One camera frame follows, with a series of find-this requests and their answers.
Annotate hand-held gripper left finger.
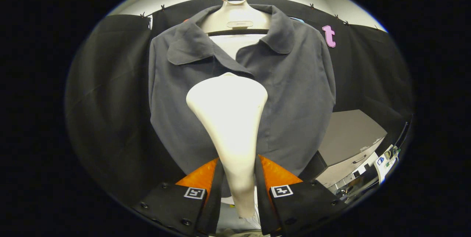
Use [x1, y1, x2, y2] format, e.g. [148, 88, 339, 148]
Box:
[134, 158, 226, 237]

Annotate dark grey collared shirt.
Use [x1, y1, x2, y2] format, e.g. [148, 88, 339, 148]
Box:
[148, 4, 336, 197]

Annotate cream mannequin garment hanger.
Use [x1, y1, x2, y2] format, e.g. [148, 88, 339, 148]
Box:
[201, 0, 273, 60]

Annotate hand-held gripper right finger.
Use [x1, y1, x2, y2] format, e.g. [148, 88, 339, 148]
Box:
[255, 154, 346, 236]

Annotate white garment steamer head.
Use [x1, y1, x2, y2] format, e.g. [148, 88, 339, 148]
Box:
[186, 72, 268, 218]

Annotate grey cabinet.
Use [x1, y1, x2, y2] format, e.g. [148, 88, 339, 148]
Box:
[300, 109, 388, 190]

